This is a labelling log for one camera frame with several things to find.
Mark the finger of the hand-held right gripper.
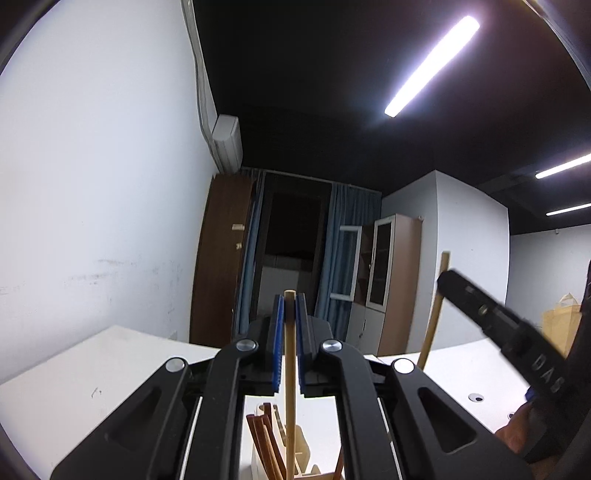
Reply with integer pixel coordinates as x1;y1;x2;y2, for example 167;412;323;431
436;269;528;343

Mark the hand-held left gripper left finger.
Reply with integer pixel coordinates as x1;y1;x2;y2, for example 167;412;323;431
50;294;284;480

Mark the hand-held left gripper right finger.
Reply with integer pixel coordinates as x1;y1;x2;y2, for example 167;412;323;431
295;294;541;480

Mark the light wooden chopstick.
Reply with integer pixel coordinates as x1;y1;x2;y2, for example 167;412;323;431
417;250;452;368
284;290;297;480

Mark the cream slotted utensil holder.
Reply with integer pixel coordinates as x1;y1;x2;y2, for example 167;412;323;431
250;401;343;480

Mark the person's right hand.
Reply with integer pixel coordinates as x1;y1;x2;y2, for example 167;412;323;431
495;401;537;459

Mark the brown paper bag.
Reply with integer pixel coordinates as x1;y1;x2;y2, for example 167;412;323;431
541;292;583;358

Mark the brown glass-door cabinet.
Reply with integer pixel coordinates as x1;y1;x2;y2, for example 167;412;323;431
347;213;424;357

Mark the blue curtain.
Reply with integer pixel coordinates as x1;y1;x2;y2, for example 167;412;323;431
238;168;267;344
316;182;383;326

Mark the white window sash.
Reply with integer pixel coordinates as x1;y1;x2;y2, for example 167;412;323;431
330;224;364;304

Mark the brown wooden door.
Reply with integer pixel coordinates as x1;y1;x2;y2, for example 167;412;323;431
189;173;260;348

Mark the dark window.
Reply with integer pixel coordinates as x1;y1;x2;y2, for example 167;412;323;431
256;171;334;319

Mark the long ceiling light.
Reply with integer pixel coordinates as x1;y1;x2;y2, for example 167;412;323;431
534;154;591;180
546;203;591;217
384;15;481;117

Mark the white wall air conditioner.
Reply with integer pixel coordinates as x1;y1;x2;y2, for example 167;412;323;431
211;114;244;172

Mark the white wall conduit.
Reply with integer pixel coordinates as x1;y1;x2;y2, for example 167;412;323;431
181;0;220;160

